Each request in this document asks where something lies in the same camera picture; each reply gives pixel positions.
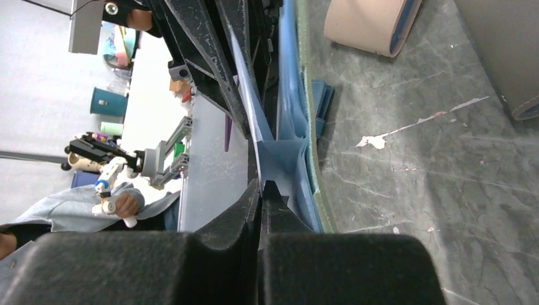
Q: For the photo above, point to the blue card holder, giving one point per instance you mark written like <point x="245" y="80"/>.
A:
<point x="322" y="94"/>

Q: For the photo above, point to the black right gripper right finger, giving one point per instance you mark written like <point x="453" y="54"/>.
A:
<point x="299" y="266"/>

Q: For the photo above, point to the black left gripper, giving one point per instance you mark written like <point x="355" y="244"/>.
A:
<point x="197" y="54"/>

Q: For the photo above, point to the beige card holder near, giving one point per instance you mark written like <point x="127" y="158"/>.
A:
<point x="376" y="26"/>

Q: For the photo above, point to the green card holder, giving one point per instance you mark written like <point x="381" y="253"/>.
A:
<point x="289" y="158"/>

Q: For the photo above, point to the grey card holder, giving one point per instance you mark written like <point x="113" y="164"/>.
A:
<point x="505" y="35"/>

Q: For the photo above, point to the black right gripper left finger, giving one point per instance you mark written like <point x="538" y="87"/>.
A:
<point x="217" y="264"/>

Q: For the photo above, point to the person's hand in background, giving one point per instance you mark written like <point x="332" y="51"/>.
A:
<point x="126" y="206"/>

